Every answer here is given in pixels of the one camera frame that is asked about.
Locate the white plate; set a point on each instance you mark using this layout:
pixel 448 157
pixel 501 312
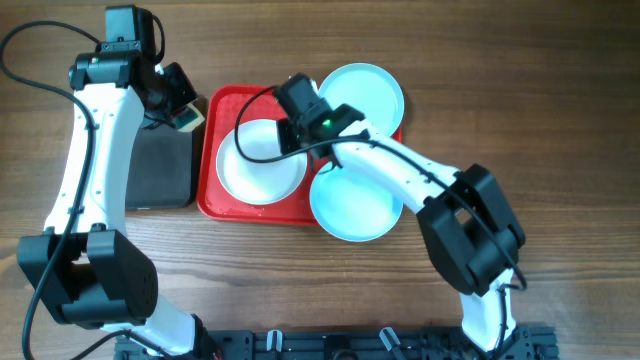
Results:
pixel 258 183

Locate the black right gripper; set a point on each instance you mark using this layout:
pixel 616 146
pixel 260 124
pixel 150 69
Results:
pixel 287 142

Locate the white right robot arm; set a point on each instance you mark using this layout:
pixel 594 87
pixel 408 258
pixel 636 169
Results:
pixel 469 229

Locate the far light blue plate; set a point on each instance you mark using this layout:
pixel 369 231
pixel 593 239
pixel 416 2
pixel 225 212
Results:
pixel 369 89

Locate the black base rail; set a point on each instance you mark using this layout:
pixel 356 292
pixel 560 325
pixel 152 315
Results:
pixel 431 343

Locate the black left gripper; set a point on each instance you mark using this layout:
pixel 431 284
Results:
pixel 178 79

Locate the green and yellow sponge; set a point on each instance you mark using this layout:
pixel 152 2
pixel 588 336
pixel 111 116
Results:
pixel 188 119

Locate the red tray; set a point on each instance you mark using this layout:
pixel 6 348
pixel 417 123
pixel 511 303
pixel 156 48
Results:
pixel 212 199

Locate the black tray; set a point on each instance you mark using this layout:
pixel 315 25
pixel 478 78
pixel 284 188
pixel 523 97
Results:
pixel 164 166

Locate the near light blue plate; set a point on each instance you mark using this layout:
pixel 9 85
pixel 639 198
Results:
pixel 350 206

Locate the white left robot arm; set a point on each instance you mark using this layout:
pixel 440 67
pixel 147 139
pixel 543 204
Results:
pixel 82 267

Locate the light blue plate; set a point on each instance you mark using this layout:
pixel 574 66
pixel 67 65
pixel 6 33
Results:
pixel 369 89
pixel 350 206

